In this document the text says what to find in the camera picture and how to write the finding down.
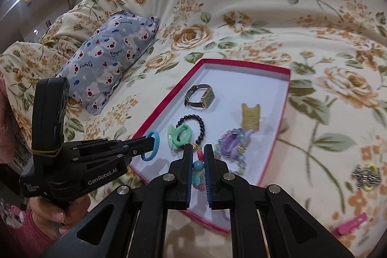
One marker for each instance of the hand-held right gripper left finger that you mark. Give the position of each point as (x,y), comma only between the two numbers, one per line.
(186,179)

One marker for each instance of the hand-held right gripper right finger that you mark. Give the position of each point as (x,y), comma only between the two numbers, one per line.
(208,182)

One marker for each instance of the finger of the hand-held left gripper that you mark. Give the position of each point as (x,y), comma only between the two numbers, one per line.
(121,143)
(102,159)

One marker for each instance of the purple bow hair clip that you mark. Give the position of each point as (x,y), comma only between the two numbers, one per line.
(231,146)

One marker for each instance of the yellow hair claw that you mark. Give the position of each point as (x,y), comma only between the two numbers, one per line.
(251,117)

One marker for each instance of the square face wristwatch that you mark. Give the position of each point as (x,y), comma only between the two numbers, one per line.
(208,97)

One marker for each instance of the red shallow box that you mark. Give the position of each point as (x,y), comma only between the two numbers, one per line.
(242,85)

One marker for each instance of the person's left hand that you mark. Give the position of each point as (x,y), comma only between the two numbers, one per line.
(54,212)

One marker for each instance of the blue bear print pillow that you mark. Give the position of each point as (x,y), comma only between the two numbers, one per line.
(105,64)

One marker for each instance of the pink hair clip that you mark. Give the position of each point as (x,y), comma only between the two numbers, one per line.
(347,227)

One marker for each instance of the floral blanket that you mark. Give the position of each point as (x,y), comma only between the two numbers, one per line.
(272,19)

